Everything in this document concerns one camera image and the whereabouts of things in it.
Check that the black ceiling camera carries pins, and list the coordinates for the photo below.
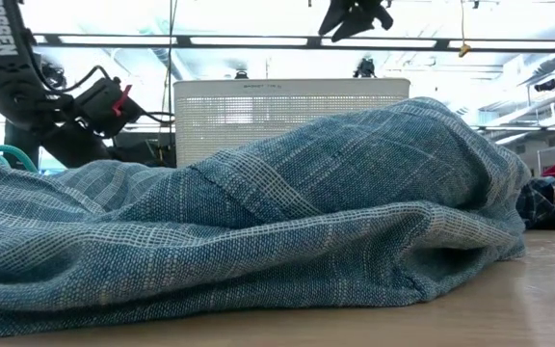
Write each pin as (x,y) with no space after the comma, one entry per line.
(365,68)

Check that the dark plaid garment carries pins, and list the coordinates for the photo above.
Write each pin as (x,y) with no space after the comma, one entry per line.
(537,202)

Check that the small black ceiling fixture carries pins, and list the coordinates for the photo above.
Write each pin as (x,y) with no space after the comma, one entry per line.
(241,75)

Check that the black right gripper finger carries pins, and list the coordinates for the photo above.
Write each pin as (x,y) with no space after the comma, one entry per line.
(354,28)
(335,17)

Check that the black ceiling duct fixture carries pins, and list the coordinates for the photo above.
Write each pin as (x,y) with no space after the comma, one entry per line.
(545,85)

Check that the black upright post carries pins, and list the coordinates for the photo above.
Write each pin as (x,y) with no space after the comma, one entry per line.
(17,144)

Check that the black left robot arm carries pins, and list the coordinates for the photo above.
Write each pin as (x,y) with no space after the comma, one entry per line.
(5,72)

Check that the black overhead frame bar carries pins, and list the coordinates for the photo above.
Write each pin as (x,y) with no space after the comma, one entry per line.
(313,42)

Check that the black monitor box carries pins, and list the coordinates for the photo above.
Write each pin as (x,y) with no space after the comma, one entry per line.
(152,144)

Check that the blue plaid woven garment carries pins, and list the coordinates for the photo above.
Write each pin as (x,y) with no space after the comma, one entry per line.
(306,217)

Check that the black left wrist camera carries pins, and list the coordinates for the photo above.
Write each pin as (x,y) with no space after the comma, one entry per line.
(99,106)

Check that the white perforated laundry basket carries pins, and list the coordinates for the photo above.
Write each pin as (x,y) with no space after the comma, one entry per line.
(306,91)

